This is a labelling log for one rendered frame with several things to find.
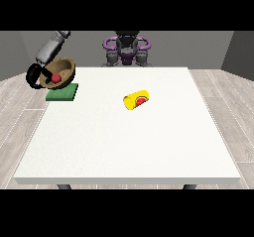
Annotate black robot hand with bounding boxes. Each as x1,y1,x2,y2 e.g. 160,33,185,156
25,62,54,90

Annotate brown wooden bowl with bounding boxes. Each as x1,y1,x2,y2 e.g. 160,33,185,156
39,57,76,90

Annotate small red ball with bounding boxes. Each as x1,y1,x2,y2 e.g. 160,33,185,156
51,73,63,84

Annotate green square pad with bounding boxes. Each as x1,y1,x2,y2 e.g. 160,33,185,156
45,82,79,102

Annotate yellow cup with melon print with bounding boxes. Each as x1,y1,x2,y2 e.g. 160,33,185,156
122,89,151,111

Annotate grey robot trunk purple rings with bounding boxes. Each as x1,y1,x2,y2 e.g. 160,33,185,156
101,31,153,68

